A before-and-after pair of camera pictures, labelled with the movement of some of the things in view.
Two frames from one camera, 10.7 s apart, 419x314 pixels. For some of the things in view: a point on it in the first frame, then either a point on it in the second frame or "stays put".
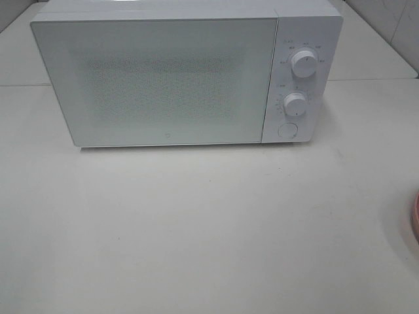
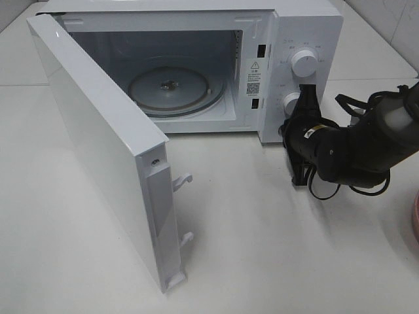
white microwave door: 145,80 → 126,154
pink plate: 417,214 stays put
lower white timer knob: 294,104 stays put
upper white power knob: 304,63 stays put
